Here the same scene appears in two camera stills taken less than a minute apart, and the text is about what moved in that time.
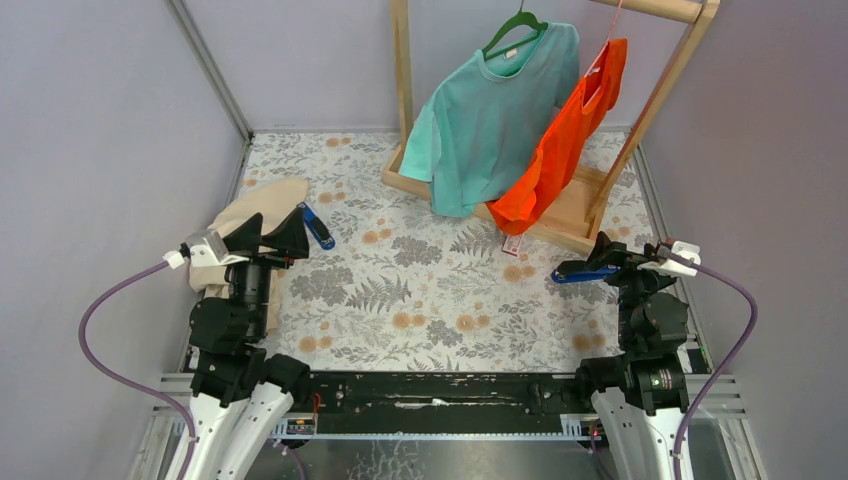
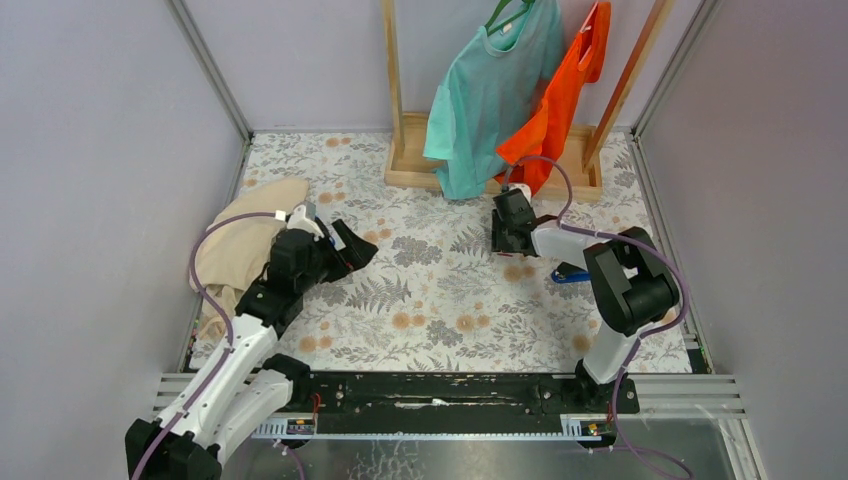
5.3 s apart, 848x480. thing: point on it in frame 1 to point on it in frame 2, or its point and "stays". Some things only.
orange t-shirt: x=599 y=92 to x=538 y=146
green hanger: x=520 y=18 to x=501 y=7
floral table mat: x=405 y=290 stays
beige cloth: x=271 y=200 stays
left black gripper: x=290 y=237 to x=358 y=252
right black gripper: x=623 y=257 to x=497 y=243
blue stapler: x=594 y=274 stays
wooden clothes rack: x=575 y=205 to x=576 y=170
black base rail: x=442 y=395 stays
